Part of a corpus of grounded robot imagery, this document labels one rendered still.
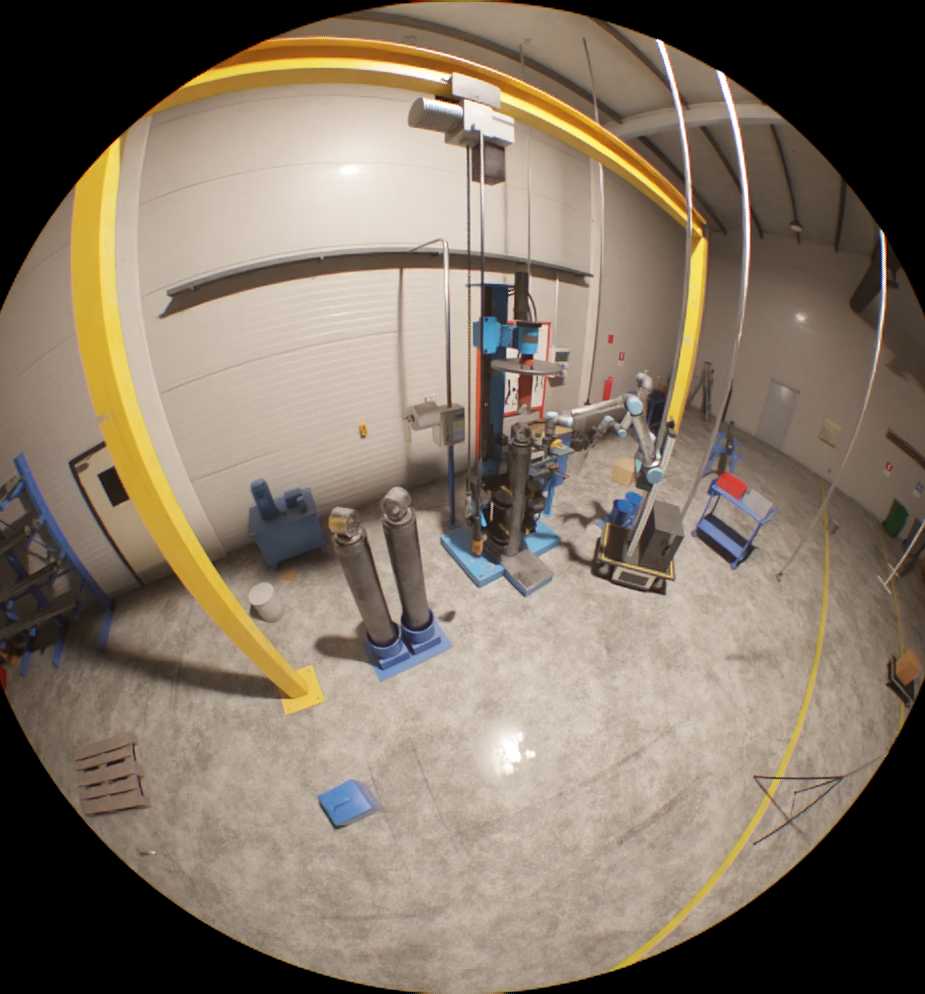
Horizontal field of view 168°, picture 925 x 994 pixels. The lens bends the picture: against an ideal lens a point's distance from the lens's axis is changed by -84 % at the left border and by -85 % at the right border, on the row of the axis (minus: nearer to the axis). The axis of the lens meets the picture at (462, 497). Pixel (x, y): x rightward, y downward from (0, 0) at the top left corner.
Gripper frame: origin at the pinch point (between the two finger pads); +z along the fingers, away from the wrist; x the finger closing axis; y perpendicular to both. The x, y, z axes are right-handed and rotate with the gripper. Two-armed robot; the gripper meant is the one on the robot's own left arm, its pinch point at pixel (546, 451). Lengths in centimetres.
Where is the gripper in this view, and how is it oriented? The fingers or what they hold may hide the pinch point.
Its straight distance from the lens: 269.0
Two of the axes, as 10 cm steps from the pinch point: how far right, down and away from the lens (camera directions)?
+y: -6.9, -4.1, 5.9
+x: -7.2, 4.0, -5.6
